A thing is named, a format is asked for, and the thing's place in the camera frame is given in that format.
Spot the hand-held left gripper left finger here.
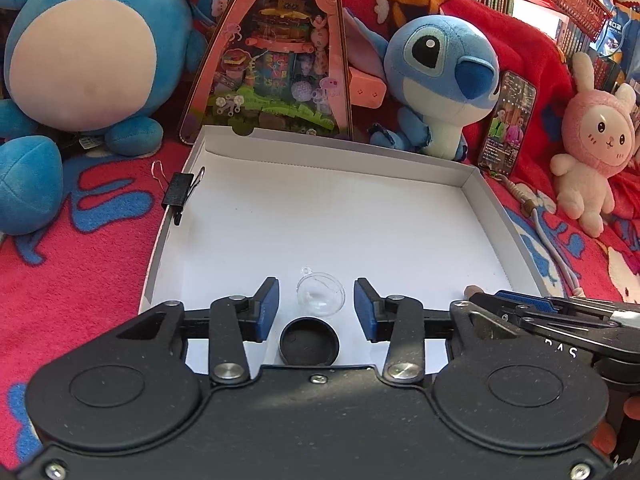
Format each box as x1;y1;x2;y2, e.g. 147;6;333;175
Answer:
116;276;280;387

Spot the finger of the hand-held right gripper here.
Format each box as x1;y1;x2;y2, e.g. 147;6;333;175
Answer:
517;314;640;357
467;288;640;318

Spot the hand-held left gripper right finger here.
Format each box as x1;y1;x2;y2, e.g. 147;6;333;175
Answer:
353;277;526;387

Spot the clear plastic dome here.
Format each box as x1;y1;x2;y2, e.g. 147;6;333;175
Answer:
296;266;347;318

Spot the black round cap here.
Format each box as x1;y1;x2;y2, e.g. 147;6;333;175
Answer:
279;316;341;367

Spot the white cardboard box lid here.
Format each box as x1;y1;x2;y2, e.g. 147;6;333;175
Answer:
139;125;550;376

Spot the black binder clip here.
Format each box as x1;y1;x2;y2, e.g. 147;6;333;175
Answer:
151;160;207;226

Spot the smartphone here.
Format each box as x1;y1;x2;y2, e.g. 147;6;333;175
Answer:
477;70;537;178

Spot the cat print blanket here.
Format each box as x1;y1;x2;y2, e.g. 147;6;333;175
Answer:
0;135;640;471

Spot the pink rabbit plush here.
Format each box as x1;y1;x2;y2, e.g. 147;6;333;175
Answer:
550;51;640;238

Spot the small pink box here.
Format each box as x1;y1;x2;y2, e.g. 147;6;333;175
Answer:
350;66;389;107

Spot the pink triangular toy box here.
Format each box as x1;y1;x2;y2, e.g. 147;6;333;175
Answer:
177;0;358;147

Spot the blue alien plush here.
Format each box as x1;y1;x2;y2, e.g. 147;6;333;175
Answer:
342;7;502;162

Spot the blue printed packet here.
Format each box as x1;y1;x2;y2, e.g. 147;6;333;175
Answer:
597;0;640;58

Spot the red plastic basket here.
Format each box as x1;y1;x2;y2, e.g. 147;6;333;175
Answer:
550;0;626;42

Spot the round blue mouse plush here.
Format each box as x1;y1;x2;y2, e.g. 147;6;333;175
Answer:
0;0;236;236

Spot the grey phone strap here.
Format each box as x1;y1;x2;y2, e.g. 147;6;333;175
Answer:
502;177;588;306

